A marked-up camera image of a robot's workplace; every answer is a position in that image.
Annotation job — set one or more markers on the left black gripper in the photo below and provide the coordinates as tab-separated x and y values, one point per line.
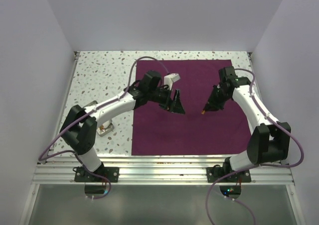
177	107

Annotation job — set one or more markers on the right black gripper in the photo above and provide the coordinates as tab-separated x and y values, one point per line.
216	88

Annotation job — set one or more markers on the metal instrument tray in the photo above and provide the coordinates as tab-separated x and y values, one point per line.
107	130

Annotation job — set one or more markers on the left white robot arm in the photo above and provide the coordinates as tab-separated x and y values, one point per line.
80	125

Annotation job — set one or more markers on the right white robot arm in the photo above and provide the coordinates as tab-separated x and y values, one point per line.
270	139

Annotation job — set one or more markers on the purple cloth mat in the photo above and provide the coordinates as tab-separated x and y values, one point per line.
158	132

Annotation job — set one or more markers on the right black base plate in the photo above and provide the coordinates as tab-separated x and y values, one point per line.
217	173

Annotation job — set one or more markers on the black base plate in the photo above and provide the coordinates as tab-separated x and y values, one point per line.
217	173
109	173

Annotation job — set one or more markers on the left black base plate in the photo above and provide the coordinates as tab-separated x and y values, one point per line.
109	173

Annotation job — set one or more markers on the aluminium rail frame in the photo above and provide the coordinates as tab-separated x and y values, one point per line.
157	190

